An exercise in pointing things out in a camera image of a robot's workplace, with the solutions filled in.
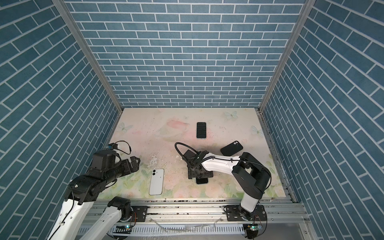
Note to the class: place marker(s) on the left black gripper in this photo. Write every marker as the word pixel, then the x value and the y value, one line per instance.
pixel 128 168

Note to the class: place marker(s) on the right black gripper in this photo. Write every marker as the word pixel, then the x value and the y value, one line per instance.
pixel 191 174

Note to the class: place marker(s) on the black phone screen up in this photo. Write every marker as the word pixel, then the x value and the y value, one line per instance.
pixel 202 181

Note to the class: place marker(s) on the white phone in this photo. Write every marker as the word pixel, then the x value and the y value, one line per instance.
pixel 156 183

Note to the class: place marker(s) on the black phone case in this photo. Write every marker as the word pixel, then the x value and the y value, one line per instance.
pixel 231 149

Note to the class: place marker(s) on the blue phone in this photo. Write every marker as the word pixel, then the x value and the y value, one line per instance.
pixel 201 130

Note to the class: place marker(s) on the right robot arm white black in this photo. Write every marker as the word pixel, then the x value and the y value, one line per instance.
pixel 252 176

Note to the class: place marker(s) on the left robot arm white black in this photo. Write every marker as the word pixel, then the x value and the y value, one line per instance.
pixel 107 166

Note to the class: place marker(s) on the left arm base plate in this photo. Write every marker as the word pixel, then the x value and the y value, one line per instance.
pixel 139 213

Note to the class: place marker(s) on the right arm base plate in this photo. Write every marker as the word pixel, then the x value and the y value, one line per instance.
pixel 236 213

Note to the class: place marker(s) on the white slotted cable duct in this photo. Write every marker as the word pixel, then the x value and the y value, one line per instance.
pixel 168 230

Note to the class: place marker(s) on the aluminium front rail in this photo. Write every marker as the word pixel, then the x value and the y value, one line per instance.
pixel 212 211

